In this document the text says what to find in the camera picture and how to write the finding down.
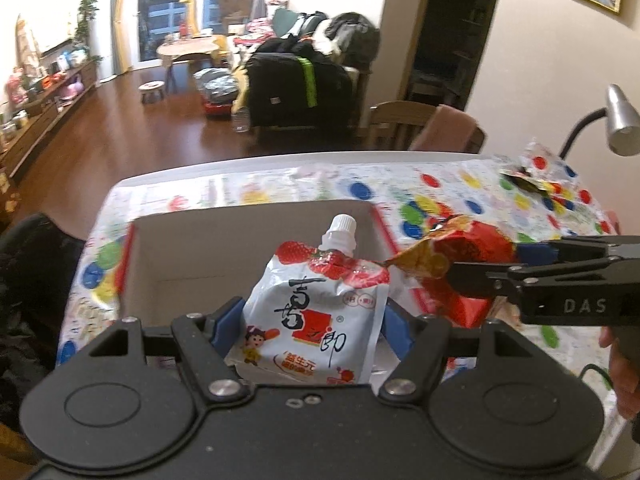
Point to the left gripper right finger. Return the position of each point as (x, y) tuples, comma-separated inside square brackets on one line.
[(421, 345)]

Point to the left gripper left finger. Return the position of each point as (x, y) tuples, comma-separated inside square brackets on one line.
[(203, 342)]

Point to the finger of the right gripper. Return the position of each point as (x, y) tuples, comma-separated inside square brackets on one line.
[(482, 280), (565, 250)]

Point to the red chip bag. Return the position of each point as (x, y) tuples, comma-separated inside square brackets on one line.
[(438, 259)]

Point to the white strawberry drink pouch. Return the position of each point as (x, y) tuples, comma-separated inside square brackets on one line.
[(315, 315)]

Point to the person's right hand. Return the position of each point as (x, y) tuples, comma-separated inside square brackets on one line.
[(624, 376)]

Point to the balloon print plastic tablecloth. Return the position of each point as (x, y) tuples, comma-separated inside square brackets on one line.
[(413, 191)]

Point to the red cardboard box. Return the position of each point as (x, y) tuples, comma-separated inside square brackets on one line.
[(194, 261)]

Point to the dark wrapper on tablecloth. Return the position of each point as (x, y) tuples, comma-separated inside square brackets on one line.
[(523, 180)]

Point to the grey desk lamp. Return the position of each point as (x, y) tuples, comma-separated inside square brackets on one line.
[(622, 125)]

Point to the wooden dining chair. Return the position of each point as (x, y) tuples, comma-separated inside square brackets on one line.
[(393, 125)]

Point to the black jacket on chair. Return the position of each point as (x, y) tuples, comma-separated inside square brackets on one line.
[(38, 264)]

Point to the small white stool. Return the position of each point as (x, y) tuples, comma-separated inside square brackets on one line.
[(152, 91)]

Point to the dark jacket pile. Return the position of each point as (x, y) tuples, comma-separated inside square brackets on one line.
[(355, 40)]

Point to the black sofa with green stripe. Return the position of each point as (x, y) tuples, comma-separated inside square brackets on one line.
[(285, 90)]

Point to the wooden tv cabinet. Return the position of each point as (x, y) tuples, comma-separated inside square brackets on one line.
[(47, 114)]

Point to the round coffee table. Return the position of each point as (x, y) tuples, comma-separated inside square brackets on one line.
[(184, 50)]

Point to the yellow giraffe toy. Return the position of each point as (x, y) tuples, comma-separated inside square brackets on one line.
[(190, 16)]

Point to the green potted plant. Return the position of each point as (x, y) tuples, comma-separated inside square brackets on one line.
[(85, 15)]

